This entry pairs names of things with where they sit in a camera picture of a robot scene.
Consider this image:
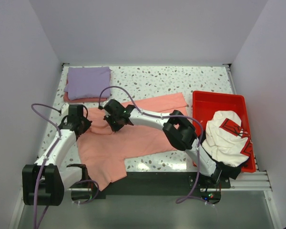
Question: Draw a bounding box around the salmon pink t shirt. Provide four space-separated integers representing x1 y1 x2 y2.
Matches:
76 92 188 191

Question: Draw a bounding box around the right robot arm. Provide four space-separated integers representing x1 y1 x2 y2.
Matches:
99 99 222 187

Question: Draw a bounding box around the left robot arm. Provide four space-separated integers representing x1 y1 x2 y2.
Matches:
22 104 92 206

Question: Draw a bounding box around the folded dark pink t shirt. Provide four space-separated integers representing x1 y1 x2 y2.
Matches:
63 80 110 103

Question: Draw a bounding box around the folded purple t shirt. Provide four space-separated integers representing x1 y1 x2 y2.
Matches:
64 67 111 102

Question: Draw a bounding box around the red plastic bin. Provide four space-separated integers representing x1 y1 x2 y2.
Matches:
192 90 257 173

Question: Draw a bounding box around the white t shirt red print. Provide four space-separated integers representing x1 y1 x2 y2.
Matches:
202 111 253 167

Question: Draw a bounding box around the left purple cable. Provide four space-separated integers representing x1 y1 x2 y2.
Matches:
31 103 65 229

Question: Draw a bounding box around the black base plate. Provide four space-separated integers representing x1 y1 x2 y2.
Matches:
71 171 231 200

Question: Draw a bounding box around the aluminium table frame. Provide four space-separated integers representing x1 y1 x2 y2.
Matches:
50 66 271 205

